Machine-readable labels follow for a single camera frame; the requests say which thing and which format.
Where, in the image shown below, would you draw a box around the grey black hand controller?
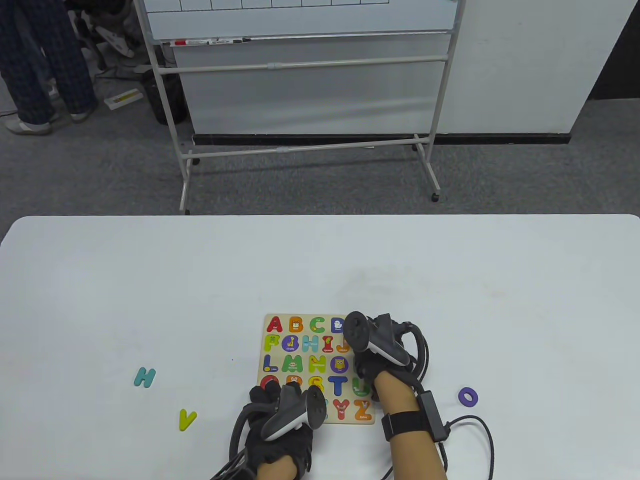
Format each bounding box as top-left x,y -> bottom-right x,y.
260,386 -> 326,446
344,311 -> 431,373

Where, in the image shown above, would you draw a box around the person's left hand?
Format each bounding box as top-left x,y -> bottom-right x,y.
240,376 -> 314,474

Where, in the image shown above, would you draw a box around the black bin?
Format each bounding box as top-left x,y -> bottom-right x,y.
142,70 -> 188,126

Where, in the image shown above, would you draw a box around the yellow white box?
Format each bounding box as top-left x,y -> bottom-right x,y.
103,89 -> 144,112

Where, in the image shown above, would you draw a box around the office chair base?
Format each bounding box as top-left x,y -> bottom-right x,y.
59,0 -> 146,63

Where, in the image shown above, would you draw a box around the whiteboard on metal stand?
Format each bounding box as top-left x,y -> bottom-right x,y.
132,0 -> 468,216

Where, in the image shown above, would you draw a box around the black right wrist strap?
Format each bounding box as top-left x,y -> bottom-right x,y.
381,411 -> 436,442

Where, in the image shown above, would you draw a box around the grey black right hand controller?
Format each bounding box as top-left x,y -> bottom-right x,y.
344,311 -> 431,373

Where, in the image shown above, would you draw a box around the person's right hand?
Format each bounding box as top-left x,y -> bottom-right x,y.
353,349 -> 419,397

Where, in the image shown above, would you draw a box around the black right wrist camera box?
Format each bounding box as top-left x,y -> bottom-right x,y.
417,391 -> 448,443

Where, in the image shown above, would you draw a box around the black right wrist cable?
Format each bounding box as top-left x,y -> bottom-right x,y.
442,416 -> 497,480

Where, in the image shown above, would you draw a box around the grey black left hand controller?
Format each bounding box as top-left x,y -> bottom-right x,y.
260,386 -> 326,446

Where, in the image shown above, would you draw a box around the wooden alphabet puzzle board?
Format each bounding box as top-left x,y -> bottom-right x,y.
257,314 -> 376,426

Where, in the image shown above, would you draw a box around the person's left forearm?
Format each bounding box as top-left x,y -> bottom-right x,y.
257,459 -> 297,480

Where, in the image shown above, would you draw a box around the black left wrist cables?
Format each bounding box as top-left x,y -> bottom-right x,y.
214,405 -> 262,480

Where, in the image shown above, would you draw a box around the person's right forearm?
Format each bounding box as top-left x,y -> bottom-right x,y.
372,372 -> 448,480

